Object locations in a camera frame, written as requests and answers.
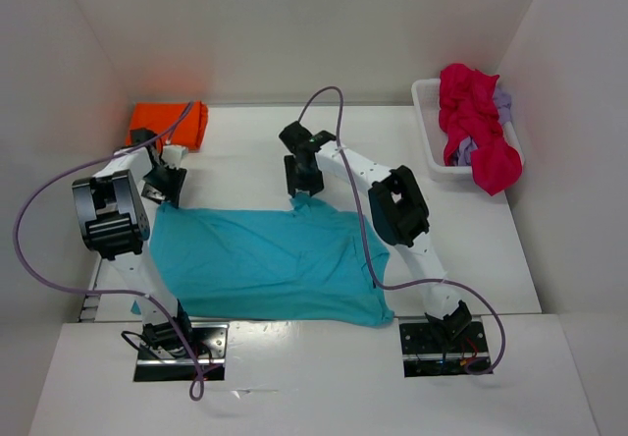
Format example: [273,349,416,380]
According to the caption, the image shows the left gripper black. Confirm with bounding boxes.
[140,162,186,208]

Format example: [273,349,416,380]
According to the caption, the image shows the orange t shirt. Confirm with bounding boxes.
[125,101,210,152]

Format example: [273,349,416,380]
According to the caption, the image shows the cyan t shirt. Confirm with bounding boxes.
[150,194,394,327]

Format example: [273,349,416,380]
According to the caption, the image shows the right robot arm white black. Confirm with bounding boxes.
[279,121,471,353]

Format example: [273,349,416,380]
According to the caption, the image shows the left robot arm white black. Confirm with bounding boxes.
[72,128,196,358]

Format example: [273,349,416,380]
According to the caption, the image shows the white plastic basket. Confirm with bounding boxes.
[410,78,522,186]

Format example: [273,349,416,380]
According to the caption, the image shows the magenta t shirt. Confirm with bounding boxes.
[439,63,523,195]

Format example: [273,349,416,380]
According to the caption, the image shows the lavender t shirt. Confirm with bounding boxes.
[452,86,512,166]

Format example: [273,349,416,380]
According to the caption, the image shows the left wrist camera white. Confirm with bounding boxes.
[161,144,188,169]

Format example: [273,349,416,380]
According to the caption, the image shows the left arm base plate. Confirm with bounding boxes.
[124,322,229,383]

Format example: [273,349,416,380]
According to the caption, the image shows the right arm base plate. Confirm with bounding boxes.
[398,318,492,378]

